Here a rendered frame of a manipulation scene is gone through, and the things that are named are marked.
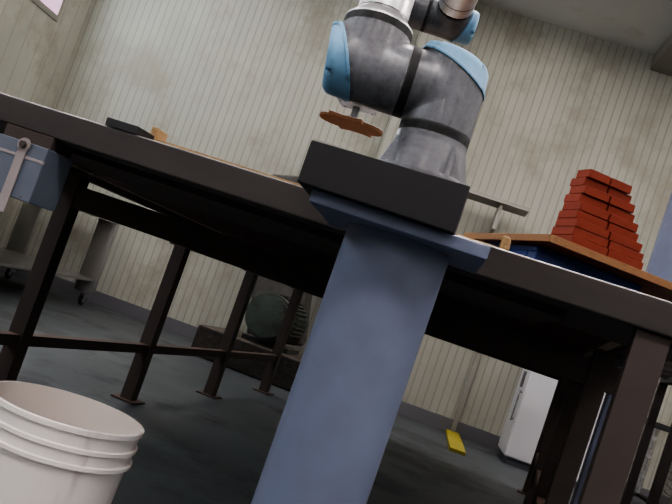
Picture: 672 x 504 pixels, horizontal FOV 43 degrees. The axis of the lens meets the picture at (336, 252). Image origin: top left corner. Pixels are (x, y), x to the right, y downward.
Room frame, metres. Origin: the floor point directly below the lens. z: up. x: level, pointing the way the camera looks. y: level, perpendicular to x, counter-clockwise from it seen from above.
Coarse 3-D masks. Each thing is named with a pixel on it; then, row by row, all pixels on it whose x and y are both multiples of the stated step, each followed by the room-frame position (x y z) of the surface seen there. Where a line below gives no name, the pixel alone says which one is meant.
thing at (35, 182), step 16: (16, 128) 1.79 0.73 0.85; (0, 144) 1.78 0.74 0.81; (16, 144) 1.77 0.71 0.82; (32, 144) 1.76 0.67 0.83; (48, 144) 1.77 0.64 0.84; (64, 144) 1.81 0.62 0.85; (0, 160) 1.78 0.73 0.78; (16, 160) 1.76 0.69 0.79; (32, 160) 1.76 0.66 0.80; (48, 160) 1.77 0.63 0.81; (64, 160) 1.82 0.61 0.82; (0, 176) 1.78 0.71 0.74; (16, 176) 1.76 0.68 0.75; (32, 176) 1.76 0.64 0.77; (48, 176) 1.78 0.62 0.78; (64, 176) 1.84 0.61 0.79; (0, 192) 1.77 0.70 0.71; (16, 192) 1.76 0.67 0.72; (32, 192) 1.75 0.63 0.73; (48, 192) 1.80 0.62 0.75; (0, 208) 1.76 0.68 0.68; (48, 208) 1.82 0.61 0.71
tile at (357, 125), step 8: (320, 112) 1.86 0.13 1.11; (328, 112) 1.83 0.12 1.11; (336, 112) 1.81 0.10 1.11; (328, 120) 1.88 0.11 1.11; (336, 120) 1.86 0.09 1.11; (344, 120) 1.83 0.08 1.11; (352, 120) 1.80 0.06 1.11; (360, 120) 1.79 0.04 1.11; (344, 128) 1.91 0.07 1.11; (352, 128) 1.88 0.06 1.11; (360, 128) 1.85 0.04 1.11; (368, 128) 1.82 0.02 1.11; (376, 128) 1.82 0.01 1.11; (368, 136) 1.91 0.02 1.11; (376, 136) 1.88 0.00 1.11
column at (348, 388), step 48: (384, 240) 1.27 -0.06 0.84; (432, 240) 1.21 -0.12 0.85; (336, 288) 1.30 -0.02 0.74; (384, 288) 1.26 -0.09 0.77; (432, 288) 1.30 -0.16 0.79; (336, 336) 1.28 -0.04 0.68; (384, 336) 1.26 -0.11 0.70; (336, 384) 1.27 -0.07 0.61; (384, 384) 1.27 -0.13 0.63; (288, 432) 1.29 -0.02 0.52; (336, 432) 1.26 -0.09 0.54; (384, 432) 1.30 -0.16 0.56; (288, 480) 1.27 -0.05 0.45; (336, 480) 1.27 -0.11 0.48
